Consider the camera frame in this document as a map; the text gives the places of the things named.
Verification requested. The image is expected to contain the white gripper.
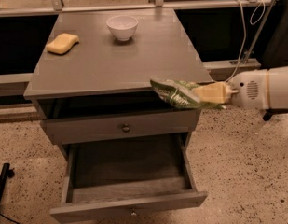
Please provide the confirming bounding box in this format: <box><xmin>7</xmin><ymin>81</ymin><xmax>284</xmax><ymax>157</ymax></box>
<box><xmin>193</xmin><ymin>70</ymin><xmax>269</xmax><ymax>109</ymax></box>

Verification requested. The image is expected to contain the green jalapeno chip bag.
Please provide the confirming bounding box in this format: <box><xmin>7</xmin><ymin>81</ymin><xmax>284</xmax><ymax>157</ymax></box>
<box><xmin>150</xmin><ymin>78</ymin><xmax>226</xmax><ymax>109</ymax></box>

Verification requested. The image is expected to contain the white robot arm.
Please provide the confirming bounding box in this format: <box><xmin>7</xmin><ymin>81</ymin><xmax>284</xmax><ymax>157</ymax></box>
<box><xmin>193</xmin><ymin>66</ymin><xmax>288</xmax><ymax>110</ymax></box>

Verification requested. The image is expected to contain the round brass drawer knob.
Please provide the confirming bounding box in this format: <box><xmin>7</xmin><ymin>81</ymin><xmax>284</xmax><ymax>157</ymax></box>
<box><xmin>122</xmin><ymin>124</ymin><xmax>130</xmax><ymax>133</ymax></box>

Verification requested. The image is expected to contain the grey wooden drawer cabinet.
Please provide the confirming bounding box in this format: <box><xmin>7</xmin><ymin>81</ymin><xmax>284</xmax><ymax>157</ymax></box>
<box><xmin>23</xmin><ymin>7</ymin><xmax>213</xmax><ymax>224</ymax></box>

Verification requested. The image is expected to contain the closed grey upper drawer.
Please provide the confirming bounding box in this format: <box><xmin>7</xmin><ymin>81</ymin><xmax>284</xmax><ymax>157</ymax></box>
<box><xmin>41</xmin><ymin>110</ymin><xmax>200</xmax><ymax>145</ymax></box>

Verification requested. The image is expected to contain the open grey middle drawer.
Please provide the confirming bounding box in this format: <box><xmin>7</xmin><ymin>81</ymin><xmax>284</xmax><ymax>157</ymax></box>
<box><xmin>50</xmin><ymin>134</ymin><xmax>207</xmax><ymax>224</ymax></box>

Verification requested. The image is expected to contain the white ceramic bowl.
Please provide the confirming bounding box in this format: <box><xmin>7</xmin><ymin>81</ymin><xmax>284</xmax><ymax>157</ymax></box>
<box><xmin>106</xmin><ymin>15</ymin><xmax>138</xmax><ymax>41</ymax></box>

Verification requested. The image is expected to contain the slanted metal pole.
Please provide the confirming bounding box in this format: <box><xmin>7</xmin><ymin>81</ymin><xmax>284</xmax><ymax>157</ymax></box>
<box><xmin>240</xmin><ymin>0</ymin><xmax>277</xmax><ymax>64</ymax></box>

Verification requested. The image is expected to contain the yellow sponge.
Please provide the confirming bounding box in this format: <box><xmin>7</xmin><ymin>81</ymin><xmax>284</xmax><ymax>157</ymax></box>
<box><xmin>46</xmin><ymin>33</ymin><xmax>79</xmax><ymax>55</ymax></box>

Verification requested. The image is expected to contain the black bar on floor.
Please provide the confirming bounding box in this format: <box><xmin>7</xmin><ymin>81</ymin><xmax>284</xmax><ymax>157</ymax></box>
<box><xmin>0</xmin><ymin>163</ymin><xmax>14</xmax><ymax>202</ymax></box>

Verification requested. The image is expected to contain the white hanging cable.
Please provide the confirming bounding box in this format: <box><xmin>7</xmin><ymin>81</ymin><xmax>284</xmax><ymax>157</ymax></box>
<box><xmin>210</xmin><ymin>0</ymin><xmax>267</xmax><ymax>85</ymax></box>

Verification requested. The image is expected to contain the grey metal railing frame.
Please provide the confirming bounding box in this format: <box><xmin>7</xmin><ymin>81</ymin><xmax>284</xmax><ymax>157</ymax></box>
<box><xmin>0</xmin><ymin>0</ymin><xmax>284</xmax><ymax>98</ymax></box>

